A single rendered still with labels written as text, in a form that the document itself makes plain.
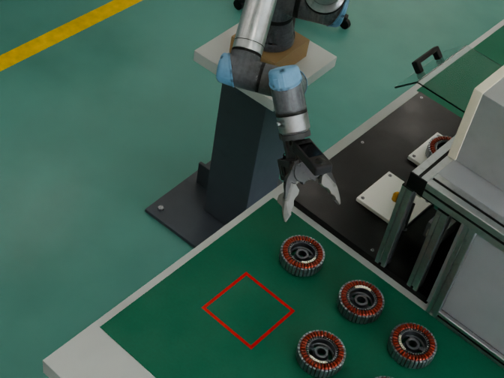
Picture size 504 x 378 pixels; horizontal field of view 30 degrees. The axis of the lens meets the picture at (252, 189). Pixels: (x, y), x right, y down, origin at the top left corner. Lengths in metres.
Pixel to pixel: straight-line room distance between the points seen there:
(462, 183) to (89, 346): 0.91
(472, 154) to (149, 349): 0.85
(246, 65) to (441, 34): 2.37
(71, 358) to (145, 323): 0.19
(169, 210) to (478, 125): 1.58
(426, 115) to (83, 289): 1.26
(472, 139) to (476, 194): 0.12
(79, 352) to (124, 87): 1.92
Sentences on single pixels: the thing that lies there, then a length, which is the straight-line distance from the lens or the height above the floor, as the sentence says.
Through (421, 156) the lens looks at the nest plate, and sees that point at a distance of 2.69.
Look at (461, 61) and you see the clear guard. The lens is 2.58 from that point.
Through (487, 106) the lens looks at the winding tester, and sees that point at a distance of 2.08.
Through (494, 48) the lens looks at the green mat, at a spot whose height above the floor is 0.75.
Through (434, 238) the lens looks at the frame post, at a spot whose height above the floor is 0.97.
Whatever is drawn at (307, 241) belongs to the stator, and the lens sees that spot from 2.37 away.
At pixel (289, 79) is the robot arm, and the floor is 1.20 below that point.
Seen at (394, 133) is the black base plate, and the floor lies 0.77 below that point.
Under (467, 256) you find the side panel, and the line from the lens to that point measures 2.19.
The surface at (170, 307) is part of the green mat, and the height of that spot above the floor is 0.75.
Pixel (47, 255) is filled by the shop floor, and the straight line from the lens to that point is 3.29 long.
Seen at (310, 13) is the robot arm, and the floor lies 0.98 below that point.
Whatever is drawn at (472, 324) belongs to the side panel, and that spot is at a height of 0.80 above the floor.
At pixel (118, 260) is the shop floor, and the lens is 3.28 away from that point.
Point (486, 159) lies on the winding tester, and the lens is 2.15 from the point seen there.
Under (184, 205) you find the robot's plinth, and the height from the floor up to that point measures 0.02.
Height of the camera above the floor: 2.56
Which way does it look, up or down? 46 degrees down
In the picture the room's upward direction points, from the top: 11 degrees clockwise
